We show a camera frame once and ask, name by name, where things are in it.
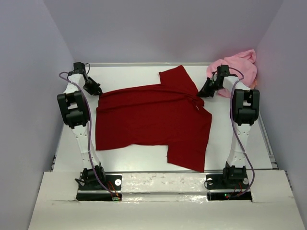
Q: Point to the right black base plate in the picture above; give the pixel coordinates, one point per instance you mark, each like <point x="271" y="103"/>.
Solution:
<point x="220" y="189"/>

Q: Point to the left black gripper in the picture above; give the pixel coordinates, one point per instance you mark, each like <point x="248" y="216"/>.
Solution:
<point x="96" y="90"/>

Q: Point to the pink t shirt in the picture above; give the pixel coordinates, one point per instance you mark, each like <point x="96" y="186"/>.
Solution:
<point x="244" y="62"/>

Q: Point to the metal rail at front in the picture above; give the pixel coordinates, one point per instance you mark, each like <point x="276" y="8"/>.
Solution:
<point x="176" y="171"/>

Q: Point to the red t shirt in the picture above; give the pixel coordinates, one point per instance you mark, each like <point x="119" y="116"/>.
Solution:
<point x="169" y="113"/>

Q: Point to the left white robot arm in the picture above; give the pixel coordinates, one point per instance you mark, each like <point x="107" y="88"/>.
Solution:
<point x="76" y="114"/>

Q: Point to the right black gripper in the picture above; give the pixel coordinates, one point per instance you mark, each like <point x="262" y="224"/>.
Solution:
<point x="206" y="92"/>

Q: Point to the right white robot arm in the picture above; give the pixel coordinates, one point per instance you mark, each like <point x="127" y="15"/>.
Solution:
<point x="238" y="172"/>

